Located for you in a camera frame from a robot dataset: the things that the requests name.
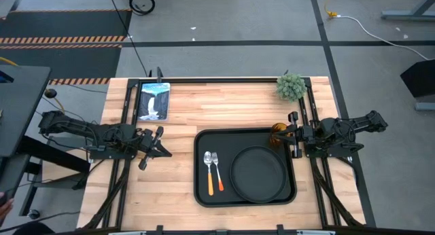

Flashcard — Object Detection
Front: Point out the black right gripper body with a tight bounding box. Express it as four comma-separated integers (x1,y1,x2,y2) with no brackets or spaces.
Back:
288,111,317,160

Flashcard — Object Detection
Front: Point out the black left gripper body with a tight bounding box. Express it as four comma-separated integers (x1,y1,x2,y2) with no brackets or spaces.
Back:
135,126,165,172

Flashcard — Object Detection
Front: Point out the spoon with yellow-orange handle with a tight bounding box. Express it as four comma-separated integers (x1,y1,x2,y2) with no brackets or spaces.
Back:
203,150,215,197

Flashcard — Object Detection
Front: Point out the black round plate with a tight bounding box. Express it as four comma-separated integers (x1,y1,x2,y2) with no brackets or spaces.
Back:
229,145,288,204

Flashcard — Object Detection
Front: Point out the fork with red-orange handle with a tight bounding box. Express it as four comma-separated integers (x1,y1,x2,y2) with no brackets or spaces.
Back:
211,151,225,192

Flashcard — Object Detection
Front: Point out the black rectangular tray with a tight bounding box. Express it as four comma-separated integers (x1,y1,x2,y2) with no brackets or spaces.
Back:
193,127,298,209

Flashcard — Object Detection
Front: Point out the small green artificial plant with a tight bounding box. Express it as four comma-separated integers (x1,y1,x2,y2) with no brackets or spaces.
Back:
275,71,308,102

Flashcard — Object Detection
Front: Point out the waterfall picture book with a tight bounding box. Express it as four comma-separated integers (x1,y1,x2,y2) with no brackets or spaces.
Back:
137,82,172,122

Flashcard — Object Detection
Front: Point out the black angular stand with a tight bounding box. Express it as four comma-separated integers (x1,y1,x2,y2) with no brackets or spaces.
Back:
399,58,435,100

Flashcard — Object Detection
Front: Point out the black desk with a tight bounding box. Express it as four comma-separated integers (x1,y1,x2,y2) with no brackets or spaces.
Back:
0,64,91,217

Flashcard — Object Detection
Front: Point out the person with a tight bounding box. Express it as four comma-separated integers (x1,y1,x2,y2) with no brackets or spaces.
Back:
12,221,57,235

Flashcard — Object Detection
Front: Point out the black hazard-striped floor mat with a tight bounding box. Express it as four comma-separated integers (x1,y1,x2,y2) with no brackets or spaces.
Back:
0,9,133,86

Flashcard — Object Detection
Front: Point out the person's hand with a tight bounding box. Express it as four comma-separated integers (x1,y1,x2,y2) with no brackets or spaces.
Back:
0,192,15,222

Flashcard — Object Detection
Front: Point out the grey table foot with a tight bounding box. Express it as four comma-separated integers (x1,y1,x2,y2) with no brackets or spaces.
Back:
381,0,435,22

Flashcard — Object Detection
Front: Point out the black aluminium table frame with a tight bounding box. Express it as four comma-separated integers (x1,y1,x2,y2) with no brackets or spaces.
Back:
80,67,367,235

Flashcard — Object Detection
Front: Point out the yellow cable by desk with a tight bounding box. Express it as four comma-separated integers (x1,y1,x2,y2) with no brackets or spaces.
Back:
53,96,67,114

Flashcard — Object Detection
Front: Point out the long black floor cable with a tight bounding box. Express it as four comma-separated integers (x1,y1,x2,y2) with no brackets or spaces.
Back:
107,0,150,78

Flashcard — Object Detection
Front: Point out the white floor cable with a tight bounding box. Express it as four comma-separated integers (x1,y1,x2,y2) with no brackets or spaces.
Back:
335,14,432,61

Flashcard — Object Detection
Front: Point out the yellow cable with orange plug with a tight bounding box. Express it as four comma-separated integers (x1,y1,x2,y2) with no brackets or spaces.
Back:
324,0,340,19

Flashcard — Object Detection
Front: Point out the coiled black cable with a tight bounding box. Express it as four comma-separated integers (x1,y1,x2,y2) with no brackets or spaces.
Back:
128,0,156,16

